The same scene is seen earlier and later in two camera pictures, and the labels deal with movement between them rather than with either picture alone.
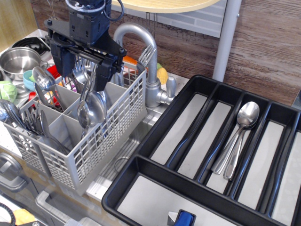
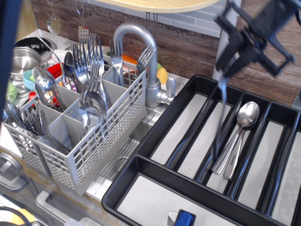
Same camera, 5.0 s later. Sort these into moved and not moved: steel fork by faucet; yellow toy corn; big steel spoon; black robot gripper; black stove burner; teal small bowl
Moved: big steel spoon; black robot gripper
Not moved: teal small bowl; black stove burner; yellow toy corn; steel fork by faucet
